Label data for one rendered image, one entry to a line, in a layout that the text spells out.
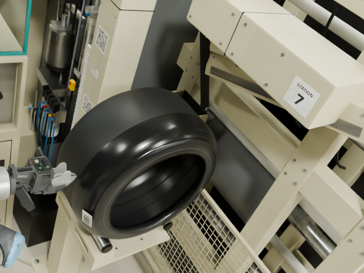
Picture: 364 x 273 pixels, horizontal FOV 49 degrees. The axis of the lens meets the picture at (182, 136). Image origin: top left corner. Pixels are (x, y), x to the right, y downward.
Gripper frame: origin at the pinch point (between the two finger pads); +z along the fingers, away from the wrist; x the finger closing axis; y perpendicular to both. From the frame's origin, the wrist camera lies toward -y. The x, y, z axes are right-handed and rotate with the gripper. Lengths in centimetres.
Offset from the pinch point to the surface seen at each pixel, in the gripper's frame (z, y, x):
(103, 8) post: 15, 40, 36
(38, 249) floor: 34, -119, 51
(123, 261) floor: 77, -114, 24
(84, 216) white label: 3.2, -9.2, -9.0
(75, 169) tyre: 1.4, 1.8, 1.4
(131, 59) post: 26.1, 27.9, 26.3
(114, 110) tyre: 12.0, 20.0, 7.7
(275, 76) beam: 40, 52, -19
